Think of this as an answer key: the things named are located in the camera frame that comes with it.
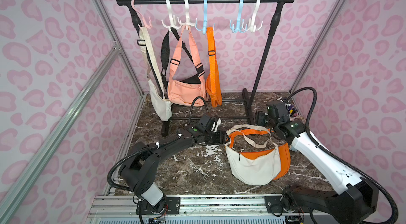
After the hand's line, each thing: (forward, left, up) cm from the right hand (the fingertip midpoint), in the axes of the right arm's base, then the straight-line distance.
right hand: (260, 114), depth 80 cm
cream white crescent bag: (-23, 0, -17) cm, 29 cm away
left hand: (-10, +17, -9) cm, 21 cm away
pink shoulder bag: (+17, +40, 0) cm, 43 cm away
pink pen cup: (+8, -21, -9) cm, 24 cm away
